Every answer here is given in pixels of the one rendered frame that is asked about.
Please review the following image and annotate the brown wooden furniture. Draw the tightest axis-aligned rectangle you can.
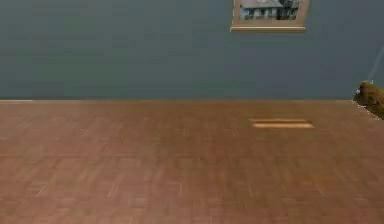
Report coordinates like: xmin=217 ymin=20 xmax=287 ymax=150
xmin=353 ymin=80 xmax=384 ymax=121

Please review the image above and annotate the beige framed window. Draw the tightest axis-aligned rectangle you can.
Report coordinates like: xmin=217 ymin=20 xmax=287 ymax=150
xmin=229 ymin=0 xmax=311 ymax=34

